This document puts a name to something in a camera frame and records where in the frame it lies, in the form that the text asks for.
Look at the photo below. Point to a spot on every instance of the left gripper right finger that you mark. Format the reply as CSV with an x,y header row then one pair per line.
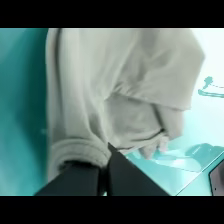
x,y
128,180

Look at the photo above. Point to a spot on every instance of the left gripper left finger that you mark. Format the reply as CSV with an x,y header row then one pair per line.
x,y
78,181

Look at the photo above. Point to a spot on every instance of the beige-brown shirt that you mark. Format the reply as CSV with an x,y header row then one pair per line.
x,y
100,76

